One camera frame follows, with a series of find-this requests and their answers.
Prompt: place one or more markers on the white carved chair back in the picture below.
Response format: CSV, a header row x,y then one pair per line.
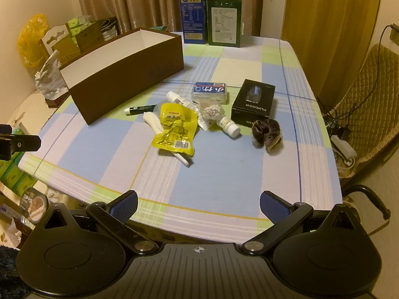
x,y
54,37

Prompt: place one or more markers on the black food bowl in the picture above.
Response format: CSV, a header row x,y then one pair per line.
x,y
32,204

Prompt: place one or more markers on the black power adapter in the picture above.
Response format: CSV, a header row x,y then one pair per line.
x,y
344,134

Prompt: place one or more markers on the black product box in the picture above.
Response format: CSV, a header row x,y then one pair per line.
x,y
252,106

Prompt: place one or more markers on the mustard curtain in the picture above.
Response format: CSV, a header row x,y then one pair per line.
x,y
330,31

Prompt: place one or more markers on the beige curtain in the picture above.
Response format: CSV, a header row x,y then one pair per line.
x,y
149,0

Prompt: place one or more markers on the green tissue packs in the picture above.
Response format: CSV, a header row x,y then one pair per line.
x,y
78,25

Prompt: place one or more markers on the clear bag of white pellets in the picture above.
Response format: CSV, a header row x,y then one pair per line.
x,y
212,111

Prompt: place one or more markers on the silver foil bag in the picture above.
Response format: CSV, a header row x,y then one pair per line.
x,y
48,74

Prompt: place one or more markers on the dark green pen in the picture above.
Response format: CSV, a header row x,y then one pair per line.
x,y
140,109

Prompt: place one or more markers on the white medicine bottle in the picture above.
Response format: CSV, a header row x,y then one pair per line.
x,y
230,127

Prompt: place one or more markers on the white printed sachet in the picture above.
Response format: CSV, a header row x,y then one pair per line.
x,y
184,99

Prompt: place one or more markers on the white power strip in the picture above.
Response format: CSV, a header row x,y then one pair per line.
x,y
344,149

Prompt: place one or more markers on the dark red tray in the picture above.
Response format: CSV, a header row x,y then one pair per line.
x,y
57,101

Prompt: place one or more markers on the olive cardboard box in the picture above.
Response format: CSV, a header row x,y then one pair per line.
x,y
85,35

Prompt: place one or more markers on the brown cardboard box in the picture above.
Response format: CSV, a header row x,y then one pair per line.
x,y
124,84

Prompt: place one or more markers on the stack of green packs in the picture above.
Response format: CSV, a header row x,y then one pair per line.
x,y
12,174

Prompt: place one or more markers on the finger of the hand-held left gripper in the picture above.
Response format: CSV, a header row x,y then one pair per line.
x,y
25,143
4,129

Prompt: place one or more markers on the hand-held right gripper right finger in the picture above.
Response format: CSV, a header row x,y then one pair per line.
x,y
274,207

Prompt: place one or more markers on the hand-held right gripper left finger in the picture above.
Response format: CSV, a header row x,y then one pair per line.
x,y
127,205

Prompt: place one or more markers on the green carton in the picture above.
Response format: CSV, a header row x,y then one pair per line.
x,y
224,21

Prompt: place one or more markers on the yellow snack packet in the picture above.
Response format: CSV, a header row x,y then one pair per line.
x,y
174,127

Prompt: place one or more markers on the blue carton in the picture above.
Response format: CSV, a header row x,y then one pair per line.
x,y
194,12

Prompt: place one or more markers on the yellow plastic bag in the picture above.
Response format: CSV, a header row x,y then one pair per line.
x,y
29,43

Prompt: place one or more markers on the plaid tablecloth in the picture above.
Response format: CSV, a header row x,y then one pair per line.
x,y
237,168

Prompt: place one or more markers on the brown velvet scrunchie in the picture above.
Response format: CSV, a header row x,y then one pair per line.
x,y
265,132

